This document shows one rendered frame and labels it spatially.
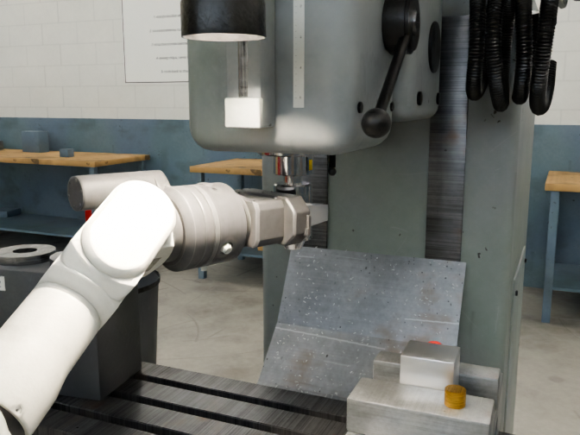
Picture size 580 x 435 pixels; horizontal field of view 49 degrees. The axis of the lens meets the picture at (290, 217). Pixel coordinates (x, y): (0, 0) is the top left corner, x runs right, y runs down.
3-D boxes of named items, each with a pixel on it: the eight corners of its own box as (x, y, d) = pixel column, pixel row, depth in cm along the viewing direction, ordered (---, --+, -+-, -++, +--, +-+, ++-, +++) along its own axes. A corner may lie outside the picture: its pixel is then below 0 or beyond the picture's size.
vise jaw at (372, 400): (488, 460, 64) (489, 424, 63) (345, 431, 70) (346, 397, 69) (493, 432, 69) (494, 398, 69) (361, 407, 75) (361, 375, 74)
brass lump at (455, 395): (463, 411, 66) (464, 394, 66) (442, 406, 67) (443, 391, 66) (466, 401, 68) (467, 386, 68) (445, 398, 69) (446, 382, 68)
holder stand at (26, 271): (100, 402, 91) (92, 267, 88) (-25, 383, 97) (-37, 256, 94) (142, 368, 103) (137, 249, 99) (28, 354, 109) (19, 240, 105)
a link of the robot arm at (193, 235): (228, 242, 63) (125, 261, 55) (180, 287, 70) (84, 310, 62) (186, 148, 66) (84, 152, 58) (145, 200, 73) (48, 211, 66)
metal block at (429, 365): (451, 413, 71) (454, 363, 70) (398, 404, 73) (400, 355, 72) (457, 394, 76) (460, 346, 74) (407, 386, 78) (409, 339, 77)
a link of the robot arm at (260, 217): (312, 180, 70) (227, 190, 62) (311, 266, 72) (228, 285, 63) (240, 172, 79) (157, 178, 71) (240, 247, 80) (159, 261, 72)
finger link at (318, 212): (323, 224, 78) (286, 230, 74) (324, 198, 77) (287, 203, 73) (333, 226, 77) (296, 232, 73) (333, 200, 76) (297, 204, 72)
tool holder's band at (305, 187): (318, 190, 78) (318, 181, 78) (301, 195, 74) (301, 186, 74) (285, 187, 80) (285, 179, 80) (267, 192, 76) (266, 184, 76)
